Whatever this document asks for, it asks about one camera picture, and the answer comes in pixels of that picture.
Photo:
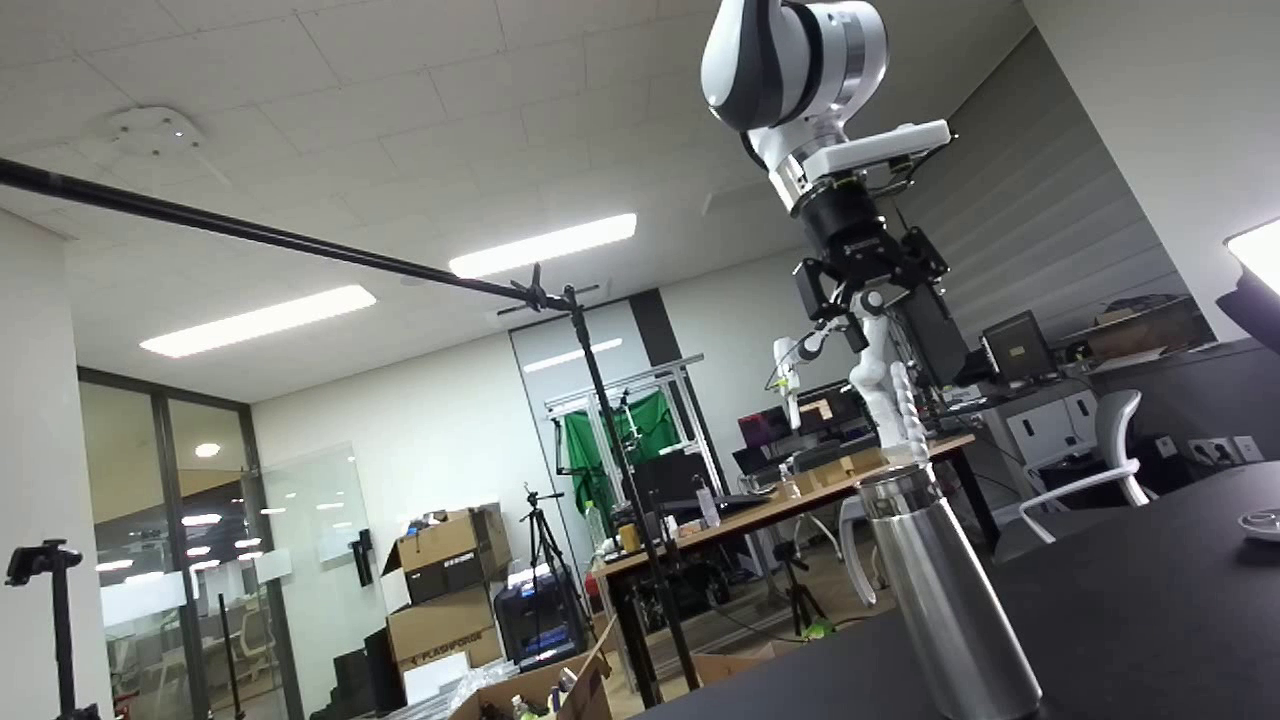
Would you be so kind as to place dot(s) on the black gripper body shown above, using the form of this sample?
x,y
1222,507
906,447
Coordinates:
x,y
863,242

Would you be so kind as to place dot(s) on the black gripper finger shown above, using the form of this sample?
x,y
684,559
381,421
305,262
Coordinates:
x,y
835,295
914,298

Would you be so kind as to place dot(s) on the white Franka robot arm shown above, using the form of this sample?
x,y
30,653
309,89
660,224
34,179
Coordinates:
x,y
826,52

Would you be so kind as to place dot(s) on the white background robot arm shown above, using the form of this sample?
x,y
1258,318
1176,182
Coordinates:
x,y
886,400

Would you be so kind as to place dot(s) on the black horizontal rod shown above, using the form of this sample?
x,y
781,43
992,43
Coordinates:
x,y
267,235

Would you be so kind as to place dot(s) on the black computer monitor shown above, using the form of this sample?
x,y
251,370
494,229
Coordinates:
x,y
1023,345

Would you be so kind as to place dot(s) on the monitor with pink screen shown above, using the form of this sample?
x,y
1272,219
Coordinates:
x,y
766,429

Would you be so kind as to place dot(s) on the grey window blinds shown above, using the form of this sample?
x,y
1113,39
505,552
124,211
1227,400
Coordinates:
x,y
1066,203

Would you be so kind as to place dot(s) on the wooden table with black legs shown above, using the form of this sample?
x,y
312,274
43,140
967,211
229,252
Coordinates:
x,y
747,518

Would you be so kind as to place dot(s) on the white mesh office chair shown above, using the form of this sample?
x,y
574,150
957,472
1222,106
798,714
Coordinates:
x,y
1113,443

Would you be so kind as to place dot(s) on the black vertical stand pole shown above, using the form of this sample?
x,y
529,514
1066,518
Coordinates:
x,y
606,400

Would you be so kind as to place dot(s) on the small black tripod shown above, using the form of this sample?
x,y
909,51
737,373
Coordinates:
x,y
798,585

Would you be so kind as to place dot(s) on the rectangular ceiling light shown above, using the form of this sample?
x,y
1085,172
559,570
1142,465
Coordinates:
x,y
261,323
542,245

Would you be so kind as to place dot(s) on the green cloth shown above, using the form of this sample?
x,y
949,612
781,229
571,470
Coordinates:
x,y
582,453

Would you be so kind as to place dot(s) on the stainless steel flask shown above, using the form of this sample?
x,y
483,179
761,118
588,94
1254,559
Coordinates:
x,y
947,600

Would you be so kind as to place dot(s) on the white lamp panel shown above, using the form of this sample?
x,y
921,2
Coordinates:
x,y
1263,252

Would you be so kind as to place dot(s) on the slim black tripod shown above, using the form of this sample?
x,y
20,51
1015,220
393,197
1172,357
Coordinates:
x,y
536,507

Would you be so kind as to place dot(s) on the silver flask lid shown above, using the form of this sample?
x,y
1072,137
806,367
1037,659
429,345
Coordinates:
x,y
1263,521

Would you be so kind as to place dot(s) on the dark blue plastic crate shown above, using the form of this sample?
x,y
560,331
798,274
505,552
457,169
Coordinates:
x,y
542,623

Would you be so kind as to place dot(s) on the closed cardboard box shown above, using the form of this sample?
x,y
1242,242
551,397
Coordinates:
x,y
440,627
440,544

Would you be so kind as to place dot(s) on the open cardboard box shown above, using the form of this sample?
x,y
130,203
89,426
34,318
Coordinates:
x,y
534,685

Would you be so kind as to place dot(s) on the round ceiling detector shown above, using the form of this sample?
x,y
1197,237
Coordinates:
x,y
154,129

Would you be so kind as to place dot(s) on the glass door partition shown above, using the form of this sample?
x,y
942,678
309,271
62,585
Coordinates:
x,y
135,533

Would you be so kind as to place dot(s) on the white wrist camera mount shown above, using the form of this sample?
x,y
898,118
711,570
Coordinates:
x,y
867,150

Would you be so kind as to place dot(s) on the white metal frame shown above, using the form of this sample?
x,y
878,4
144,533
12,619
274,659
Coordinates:
x,y
667,370

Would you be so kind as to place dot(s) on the black camera tripod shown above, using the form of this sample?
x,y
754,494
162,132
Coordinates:
x,y
43,560

